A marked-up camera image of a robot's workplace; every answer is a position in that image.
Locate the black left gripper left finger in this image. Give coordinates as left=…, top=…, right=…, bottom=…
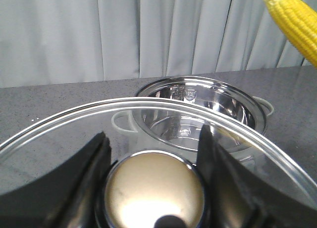
left=0, top=132, right=111, bottom=228

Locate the yellow corn cob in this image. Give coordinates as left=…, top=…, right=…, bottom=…
left=263, top=0, right=317, bottom=67

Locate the pale green electric cooking pot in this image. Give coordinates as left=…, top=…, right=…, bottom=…
left=111, top=76, right=274, bottom=162

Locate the glass pot lid with knob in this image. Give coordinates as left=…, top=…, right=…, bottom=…
left=0, top=97, right=317, bottom=228

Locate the white pleated curtain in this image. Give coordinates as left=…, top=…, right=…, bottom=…
left=0, top=0, right=308, bottom=88

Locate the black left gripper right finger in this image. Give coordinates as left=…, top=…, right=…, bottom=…
left=197, top=125, right=317, bottom=228

